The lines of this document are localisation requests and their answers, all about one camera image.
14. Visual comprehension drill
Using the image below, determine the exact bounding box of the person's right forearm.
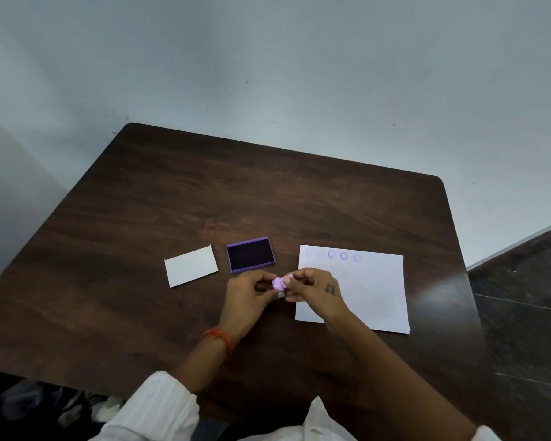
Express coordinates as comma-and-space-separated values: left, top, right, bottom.
324, 307, 480, 441

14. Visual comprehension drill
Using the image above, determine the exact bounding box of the white stamped paper sheet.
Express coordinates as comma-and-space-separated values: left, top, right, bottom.
295, 245, 411, 335

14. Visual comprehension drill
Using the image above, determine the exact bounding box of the orange thread wristband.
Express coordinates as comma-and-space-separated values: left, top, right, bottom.
203, 328, 232, 355

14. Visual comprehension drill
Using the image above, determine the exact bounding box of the white striped shirt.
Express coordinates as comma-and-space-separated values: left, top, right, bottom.
88, 371, 502, 441

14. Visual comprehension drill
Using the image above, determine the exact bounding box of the white ink pad lid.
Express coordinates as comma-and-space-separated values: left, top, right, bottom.
164, 245, 219, 288

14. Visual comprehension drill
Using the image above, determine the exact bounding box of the small purple stamp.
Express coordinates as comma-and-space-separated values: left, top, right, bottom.
272, 273, 295, 300

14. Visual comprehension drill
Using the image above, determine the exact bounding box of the person's right hand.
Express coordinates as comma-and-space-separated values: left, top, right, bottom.
283, 267, 352, 324

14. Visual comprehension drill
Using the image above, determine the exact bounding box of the person's left hand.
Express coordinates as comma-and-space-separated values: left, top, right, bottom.
216, 270, 286, 341

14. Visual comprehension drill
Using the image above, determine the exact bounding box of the crumpled clothing under table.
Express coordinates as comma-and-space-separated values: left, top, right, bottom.
0, 369, 127, 441

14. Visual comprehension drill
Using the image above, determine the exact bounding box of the purple ink pad box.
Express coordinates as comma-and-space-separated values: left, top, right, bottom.
226, 237, 276, 274

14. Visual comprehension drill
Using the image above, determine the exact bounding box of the person's left forearm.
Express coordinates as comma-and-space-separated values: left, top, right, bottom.
172, 327, 239, 394

